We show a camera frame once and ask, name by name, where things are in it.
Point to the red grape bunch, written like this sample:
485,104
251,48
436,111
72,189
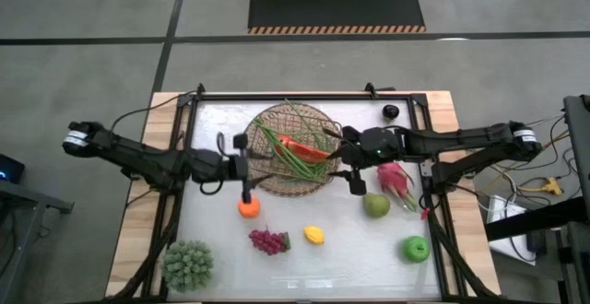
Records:
267,242

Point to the green onion bunch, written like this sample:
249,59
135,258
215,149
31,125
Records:
299,170

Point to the black box with blue light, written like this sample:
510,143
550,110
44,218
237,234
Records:
11,168

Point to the grey metal bracket plate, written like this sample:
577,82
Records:
425,168

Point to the black table beam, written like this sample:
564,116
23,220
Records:
530,221

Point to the orange mandarin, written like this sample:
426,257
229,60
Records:
249,209

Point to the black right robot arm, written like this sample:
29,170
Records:
461,138

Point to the yellow lemon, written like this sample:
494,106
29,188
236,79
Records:
314,235

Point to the pale green succulent plant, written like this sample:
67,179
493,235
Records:
186,266

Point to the wooden table board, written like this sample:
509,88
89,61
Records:
133,230

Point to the green pear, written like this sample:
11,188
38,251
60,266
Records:
375,205

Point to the red pepper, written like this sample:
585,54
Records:
302,151

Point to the bright green apple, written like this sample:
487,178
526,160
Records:
416,249

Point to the pink dragon fruit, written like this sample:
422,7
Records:
392,177

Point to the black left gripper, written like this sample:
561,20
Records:
232,168

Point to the woven wicker basket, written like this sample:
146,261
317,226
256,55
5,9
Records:
295,190

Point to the grey metal stand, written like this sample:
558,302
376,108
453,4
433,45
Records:
37,199

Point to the dark grey panel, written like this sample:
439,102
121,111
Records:
578,147

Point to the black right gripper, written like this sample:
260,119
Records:
357,149

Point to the black aluminium table frame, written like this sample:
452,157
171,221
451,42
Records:
299,97

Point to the black hazard-striped floor mat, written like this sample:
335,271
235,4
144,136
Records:
336,11

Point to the white power box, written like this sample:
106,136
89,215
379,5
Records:
502,207

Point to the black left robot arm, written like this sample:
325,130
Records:
138,159

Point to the dark purple plum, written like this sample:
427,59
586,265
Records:
390,111

